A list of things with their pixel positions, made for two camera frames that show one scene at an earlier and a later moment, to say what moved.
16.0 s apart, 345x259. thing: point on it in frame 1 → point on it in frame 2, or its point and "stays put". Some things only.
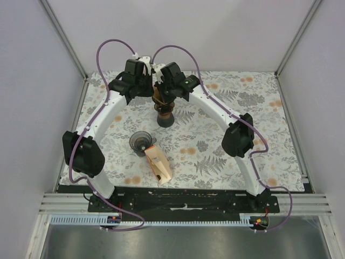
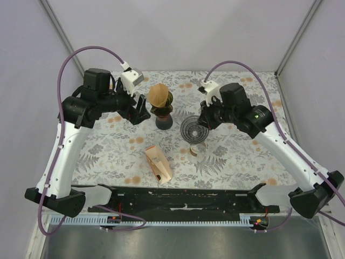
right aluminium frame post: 302,29 stays put
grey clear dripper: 139,141 → 193,132
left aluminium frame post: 68,48 stays put
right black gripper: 166,99 → 205,117
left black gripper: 149,92 → 136,115
